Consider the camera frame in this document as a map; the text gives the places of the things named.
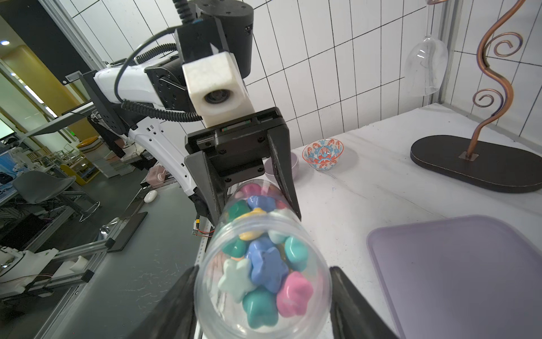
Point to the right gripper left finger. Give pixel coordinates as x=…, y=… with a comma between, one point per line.
x=174, y=315

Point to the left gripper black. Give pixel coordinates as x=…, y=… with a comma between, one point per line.
x=232, y=153

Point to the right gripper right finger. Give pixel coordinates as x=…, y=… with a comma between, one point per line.
x=351, y=315

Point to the clear jar with colourful candies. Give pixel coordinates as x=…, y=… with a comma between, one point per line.
x=262, y=276

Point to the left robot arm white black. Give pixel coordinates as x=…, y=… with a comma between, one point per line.
x=187, y=104

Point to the patterned red blue bowl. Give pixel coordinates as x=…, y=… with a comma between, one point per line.
x=324, y=154

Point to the lilac plastic tray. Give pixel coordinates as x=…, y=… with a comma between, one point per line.
x=465, y=277

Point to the hanging wine glass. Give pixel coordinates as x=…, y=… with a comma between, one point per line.
x=426, y=63

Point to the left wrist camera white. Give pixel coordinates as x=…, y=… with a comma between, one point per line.
x=216, y=89

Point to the aluminium mounting rail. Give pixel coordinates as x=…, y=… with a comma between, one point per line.
x=41, y=273

